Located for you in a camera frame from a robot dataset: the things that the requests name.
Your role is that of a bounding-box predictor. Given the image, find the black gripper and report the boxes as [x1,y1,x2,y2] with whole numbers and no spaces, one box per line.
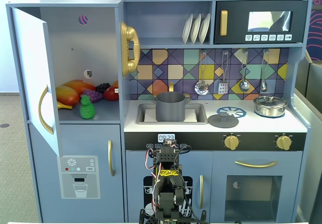
[153,144,182,171]

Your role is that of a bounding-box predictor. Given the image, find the green toy pineapple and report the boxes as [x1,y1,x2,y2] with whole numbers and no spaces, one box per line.
[79,94,96,120]

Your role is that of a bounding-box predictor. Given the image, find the white cabinet door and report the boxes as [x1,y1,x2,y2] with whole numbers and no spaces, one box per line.
[11,7,63,158]

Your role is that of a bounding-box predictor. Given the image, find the dishwasher door with print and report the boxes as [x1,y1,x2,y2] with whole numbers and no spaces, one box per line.
[125,150,213,222]

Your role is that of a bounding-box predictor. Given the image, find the gray plastic pot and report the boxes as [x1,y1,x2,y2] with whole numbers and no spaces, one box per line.
[152,92,191,122]

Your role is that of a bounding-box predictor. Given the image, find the gray toy sink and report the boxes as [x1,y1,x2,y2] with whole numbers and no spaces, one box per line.
[136,103,208,125]

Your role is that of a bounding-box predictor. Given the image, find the oven door with window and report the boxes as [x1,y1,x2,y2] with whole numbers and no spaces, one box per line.
[212,151,302,222]

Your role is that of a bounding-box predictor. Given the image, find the gold stove knob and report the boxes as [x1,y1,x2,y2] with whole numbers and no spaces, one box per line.
[276,134,293,151]
[223,134,240,151]

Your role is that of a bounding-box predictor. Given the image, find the gray pot lid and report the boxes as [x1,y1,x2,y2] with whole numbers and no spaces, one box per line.
[207,113,239,128]

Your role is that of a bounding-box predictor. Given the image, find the steel slotted skimmer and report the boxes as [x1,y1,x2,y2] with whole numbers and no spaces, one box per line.
[194,50,209,96]

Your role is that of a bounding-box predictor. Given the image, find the red toy apple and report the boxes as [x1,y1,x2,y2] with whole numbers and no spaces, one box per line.
[103,86,119,101]

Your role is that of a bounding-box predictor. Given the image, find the steel slotted spatula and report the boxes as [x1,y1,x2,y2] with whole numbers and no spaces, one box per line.
[217,49,229,95]

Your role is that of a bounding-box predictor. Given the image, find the dark toy grapes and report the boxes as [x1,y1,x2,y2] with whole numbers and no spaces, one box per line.
[95,82,111,94]

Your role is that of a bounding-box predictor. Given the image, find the purple toy grapes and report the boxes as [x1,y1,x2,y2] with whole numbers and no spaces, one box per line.
[82,89,103,103]

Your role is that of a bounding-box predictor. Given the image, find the steel ladle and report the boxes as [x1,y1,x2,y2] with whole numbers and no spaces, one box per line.
[238,49,251,93]

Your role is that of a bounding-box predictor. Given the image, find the large orange-red toy mango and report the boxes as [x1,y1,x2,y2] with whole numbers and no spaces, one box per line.
[62,79,97,96]

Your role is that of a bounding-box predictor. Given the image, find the yellow toy banana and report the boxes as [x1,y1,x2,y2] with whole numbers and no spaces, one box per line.
[56,100,73,110]

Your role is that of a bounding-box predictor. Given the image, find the shiny steel pot lid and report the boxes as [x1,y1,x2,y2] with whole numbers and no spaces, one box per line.
[254,95,285,106]

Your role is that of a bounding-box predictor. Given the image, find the fridge door with dispenser print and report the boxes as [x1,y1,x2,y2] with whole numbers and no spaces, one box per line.
[29,123,121,222]

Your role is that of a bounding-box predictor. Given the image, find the small yellow-red toy mango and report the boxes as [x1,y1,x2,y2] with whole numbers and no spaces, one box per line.
[55,85,81,106]

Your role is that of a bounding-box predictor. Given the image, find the small steel spoon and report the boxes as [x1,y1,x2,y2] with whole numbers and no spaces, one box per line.
[260,48,269,92]

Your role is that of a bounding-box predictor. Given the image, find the gold toy telephone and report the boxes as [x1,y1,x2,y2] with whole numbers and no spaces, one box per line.
[119,21,141,78]

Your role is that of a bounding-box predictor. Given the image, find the white toy plate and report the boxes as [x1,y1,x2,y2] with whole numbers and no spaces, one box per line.
[198,13,211,44]
[182,13,194,45]
[190,13,202,44]

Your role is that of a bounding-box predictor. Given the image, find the blue-gray toy play kitchen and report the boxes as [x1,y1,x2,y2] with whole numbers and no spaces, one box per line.
[5,0,314,223]

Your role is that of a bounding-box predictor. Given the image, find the gray partition panel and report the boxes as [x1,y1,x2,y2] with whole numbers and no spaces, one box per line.
[294,56,322,224]

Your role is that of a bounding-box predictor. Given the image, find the black toy microwave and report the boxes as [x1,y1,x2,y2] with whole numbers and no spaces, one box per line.
[213,0,309,45]

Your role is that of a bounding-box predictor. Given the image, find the red white servo cable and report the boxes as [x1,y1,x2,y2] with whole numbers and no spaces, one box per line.
[145,150,162,208]

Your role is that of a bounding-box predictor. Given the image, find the gold dishwasher door handle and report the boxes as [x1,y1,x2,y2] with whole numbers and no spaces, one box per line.
[199,175,204,209]

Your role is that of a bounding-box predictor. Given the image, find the gold fridge door handle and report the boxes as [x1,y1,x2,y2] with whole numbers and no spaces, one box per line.
[108,139,116,177]

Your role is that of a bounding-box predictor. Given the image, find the gold oven handle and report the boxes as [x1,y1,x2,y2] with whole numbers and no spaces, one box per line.
[235,160,278,169]

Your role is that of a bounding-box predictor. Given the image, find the curved gold door handle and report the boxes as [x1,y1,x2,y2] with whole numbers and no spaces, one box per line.
[38,84,54,135]

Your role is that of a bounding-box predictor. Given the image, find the gold microwave handle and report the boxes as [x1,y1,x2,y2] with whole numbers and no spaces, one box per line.
[220,10,228,36]

